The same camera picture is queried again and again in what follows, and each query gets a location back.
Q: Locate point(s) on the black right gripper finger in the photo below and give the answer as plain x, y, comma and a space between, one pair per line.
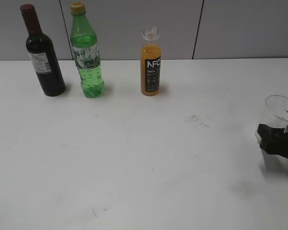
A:
274, 141

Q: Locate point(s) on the transparent plastic cup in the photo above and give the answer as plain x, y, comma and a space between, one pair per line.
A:
274, 114

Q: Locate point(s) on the NFC orange juice bottle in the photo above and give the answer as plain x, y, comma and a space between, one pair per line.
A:
150, 62

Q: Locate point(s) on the green plastic soda bottle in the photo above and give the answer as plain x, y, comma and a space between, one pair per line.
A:
85, 51

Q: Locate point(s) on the dark red wine bottle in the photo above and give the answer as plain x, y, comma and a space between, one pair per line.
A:
42, 54

